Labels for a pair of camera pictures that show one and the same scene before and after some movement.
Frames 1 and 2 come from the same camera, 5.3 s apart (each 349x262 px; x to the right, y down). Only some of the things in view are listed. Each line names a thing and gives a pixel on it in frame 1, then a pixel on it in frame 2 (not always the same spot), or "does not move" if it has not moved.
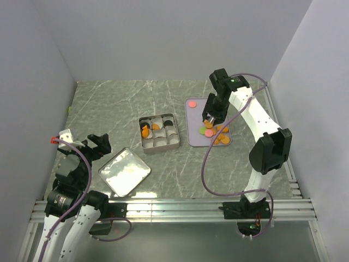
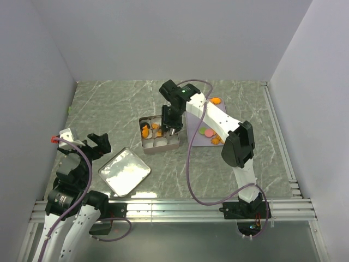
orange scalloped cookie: [155, 126] does not move
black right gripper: [208, 109] -> [166, 121]
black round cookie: [143, 124] does not move
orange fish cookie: [145, 131] does not move
